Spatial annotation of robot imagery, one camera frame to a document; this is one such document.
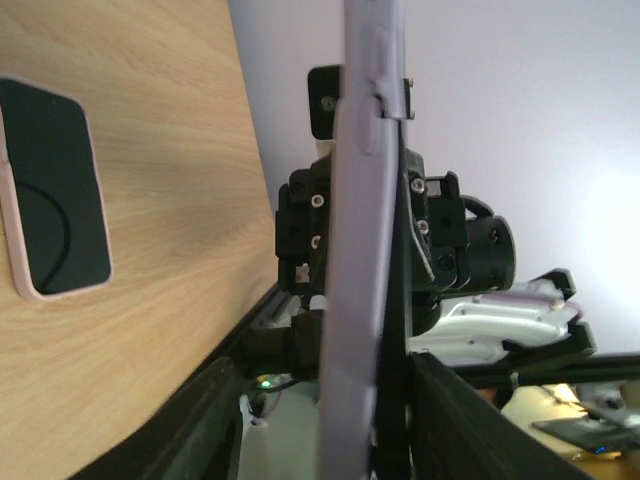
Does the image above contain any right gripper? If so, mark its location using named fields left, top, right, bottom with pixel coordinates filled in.
left=274, top=149, right=474, bottom=311

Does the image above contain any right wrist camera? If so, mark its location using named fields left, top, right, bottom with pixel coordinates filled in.
left=307, top=64, right=414, bottom=159

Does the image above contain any lavender phone case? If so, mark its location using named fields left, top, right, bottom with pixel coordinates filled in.
left=316, top=1, right=407, bottom=479

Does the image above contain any black screen phone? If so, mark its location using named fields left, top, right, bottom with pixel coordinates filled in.
left=0, top=79, right=112, bottom=297

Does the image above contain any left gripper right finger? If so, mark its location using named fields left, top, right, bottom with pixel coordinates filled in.
left=411, top=354, right=590, bottom=480

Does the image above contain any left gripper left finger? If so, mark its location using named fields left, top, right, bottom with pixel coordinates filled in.
left=73, top=357, right=243, bottom=480

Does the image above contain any pink phone case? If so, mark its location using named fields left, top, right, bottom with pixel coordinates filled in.
left=0, top=74, right=114, bottom=302

